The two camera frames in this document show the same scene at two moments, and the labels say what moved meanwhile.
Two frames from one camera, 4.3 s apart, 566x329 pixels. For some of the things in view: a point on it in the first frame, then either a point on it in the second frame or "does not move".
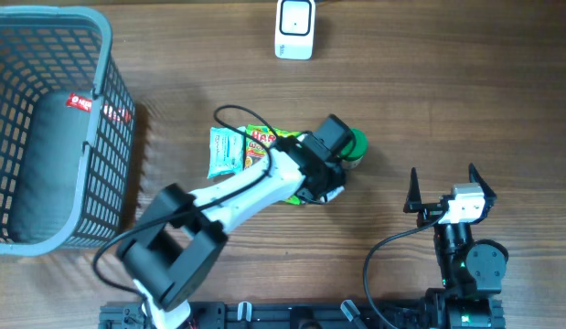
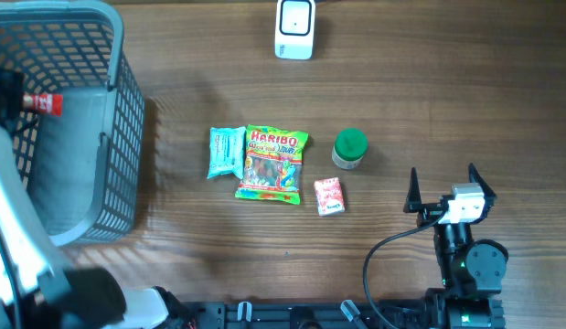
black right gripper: [430, 211] does not move
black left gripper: [338, 178] → [15, 79]
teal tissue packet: [226, 150] does not move
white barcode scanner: [295, 23] does not move
